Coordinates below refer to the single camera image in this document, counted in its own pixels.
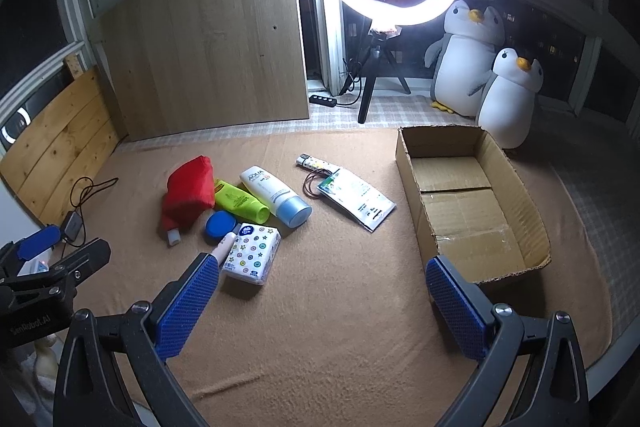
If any large light wooden panel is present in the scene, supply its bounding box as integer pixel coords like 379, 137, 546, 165
87, 0, 311, 142

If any black charger cable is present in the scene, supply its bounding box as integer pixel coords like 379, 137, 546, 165
69, 177, 120, 214

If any person's left hand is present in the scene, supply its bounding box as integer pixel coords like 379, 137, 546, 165
0, 334, 63, 408

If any white and green sachet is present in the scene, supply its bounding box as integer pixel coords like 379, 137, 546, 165
316, 168, 397, 233

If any large penguin plush toy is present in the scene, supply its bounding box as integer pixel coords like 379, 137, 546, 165
424, 0, 507, 118

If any patterned tissue pack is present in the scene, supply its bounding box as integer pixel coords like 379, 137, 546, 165
220, 223, 282, 286

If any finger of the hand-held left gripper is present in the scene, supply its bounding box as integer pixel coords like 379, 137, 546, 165
0, 226, 63, 279
0, 238, 112, 308

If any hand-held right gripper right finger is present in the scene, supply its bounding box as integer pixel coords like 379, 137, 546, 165
425, 255, 591, 427

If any cardboard box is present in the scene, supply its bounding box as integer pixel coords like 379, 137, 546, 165
395, 124, 552, 285

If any pine plank board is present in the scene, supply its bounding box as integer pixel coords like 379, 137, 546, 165
0, 66, 121, 228

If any patterned white lighter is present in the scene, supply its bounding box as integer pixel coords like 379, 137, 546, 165
296, 154, 332, 171

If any small wooden slat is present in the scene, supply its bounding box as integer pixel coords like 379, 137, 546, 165
63, 54, 90, 82

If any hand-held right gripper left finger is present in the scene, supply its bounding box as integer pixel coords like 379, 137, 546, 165
52, 252, 221, 427

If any red fabric pouch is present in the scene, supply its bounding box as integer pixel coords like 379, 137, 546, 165
161, 155, 217, 228

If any grey charger adapter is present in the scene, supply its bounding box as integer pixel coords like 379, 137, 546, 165
59, 211, 85, 242

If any green tube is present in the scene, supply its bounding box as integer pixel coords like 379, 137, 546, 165
212, 178, 271, 224

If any blue round jar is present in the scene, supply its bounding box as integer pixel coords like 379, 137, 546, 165
204, 210, 241, 242

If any white power strip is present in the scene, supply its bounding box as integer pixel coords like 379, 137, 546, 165
17, 247, 56, 278

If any small pink bottle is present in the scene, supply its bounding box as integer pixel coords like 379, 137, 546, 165
207, 231, 237, 264

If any small penguin plush toy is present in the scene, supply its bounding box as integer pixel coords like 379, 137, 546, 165
467, 48, 543, 150

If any white tube with blue cap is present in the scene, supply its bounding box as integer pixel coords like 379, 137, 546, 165
239, 165, 313, 228

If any black tripod cable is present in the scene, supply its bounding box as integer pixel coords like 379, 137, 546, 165
335, 57, 368, 108

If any brown hair tie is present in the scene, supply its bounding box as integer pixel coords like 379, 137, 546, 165
303, 169, 333, 198

